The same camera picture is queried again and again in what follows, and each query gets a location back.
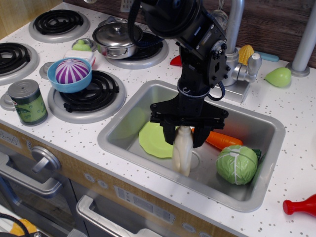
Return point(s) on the red toy chili pepper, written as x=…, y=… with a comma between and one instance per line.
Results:
x=176, y=61

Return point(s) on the purple striped toy onion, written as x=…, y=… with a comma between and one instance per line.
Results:
x=71, y=70

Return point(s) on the silver toy faucet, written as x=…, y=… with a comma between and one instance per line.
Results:
x=240, y=76

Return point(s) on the green toy cabbage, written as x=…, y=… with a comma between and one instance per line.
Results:
x=237, y=164

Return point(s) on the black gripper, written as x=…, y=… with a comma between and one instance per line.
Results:
x=182, y=110

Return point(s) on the silver support pole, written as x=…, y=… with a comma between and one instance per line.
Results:
x=299, y=66

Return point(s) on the silver hanging ladle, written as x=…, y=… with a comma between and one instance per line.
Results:
x=220, y=16

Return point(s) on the yellow object with black cable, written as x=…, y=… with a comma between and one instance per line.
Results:
x=20, y=227

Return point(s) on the orange toy carrot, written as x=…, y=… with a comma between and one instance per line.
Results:
x=221, y=141

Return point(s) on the light blue utensil handle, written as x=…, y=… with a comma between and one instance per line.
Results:
x=268, y=57

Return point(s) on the white toy soap block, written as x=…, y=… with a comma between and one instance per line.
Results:
x=86, y=55

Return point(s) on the front left black burner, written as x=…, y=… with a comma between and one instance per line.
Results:
x=17, y=61

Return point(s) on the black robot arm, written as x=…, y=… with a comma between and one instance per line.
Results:
x=202, y=46

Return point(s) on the silver dishwasher door handle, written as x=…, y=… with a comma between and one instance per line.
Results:
x=84, y=210

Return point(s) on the green toy pear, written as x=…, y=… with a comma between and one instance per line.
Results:
x=280, y=77

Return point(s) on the light green plastic plate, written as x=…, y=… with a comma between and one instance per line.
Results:
x=152, y=140

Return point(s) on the silver oven door handle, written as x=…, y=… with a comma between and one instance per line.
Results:
x=50, y=188

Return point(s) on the black burner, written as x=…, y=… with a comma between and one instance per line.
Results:
x=104, y=96
x=59, y=26
x=144, y=57
x=17, y=61

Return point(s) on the blue plastic bowl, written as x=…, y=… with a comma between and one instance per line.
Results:
x=72, y=87

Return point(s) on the silver oven knob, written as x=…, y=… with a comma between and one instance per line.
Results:
x=44, y=159

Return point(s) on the green toy vegetable piece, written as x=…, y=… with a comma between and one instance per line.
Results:
x=81, y=46

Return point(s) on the yellow toy corn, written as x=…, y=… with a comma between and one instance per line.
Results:
x=244, y=54

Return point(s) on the silver pot with lid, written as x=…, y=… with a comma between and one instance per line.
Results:
x=113, y=40

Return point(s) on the green labelled toy can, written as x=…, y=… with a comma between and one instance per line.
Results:
x=28, y=102

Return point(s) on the back right black burner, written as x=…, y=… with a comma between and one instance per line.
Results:
x=144, y=57

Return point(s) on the back left black burner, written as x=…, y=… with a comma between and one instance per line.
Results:
x=59, y=26

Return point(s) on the red toy bottle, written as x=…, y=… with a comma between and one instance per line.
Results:
x=307, y=206

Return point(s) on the cream detergent bottle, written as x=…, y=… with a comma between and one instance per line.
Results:
x=182, y=150

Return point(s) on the front right black burner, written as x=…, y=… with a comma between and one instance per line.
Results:
x=104, y=96

